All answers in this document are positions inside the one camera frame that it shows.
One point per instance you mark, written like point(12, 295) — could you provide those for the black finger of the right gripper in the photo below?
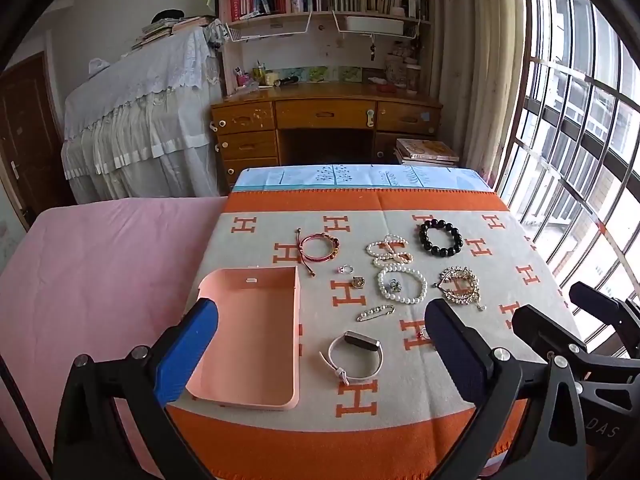
point(546, 337)
point(622, 315)

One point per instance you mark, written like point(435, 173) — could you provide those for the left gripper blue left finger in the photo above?
point(90, 441)

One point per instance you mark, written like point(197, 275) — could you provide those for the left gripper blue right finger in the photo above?
point(550, 441)

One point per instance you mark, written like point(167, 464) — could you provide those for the gold leaf hair comb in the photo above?
point(460, 286)

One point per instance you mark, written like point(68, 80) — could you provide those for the pearl safety pin brooch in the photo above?
point(375, 312)

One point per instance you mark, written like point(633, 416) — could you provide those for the silver blue flower brooch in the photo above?
point(394, 286)

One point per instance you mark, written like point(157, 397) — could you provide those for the white smart band watch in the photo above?
point(353, 358)

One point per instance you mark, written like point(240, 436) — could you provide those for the pink plastic tray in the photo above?
point(252, 360)

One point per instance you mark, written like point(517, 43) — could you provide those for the orange grey H blanket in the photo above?
point(322, 366)

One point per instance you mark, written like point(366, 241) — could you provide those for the pink bed sheet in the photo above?
point(97, 279)

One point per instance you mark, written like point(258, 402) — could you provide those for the stack of books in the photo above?
point(425, 152)

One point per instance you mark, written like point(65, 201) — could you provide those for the blue patterned sheet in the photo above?
point(332, 177)

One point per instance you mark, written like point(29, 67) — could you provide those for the brown wooden door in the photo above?
point(30, 143)

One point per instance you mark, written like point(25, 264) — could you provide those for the wooden desk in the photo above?
point(322, 123)

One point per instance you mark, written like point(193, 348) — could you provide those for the white lace covered furniture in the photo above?
point(140, 127)

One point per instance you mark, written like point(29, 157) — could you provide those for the beige curtain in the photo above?
point(476, 76)

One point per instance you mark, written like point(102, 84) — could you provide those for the wooden bookshelf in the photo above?
point(324, 40)

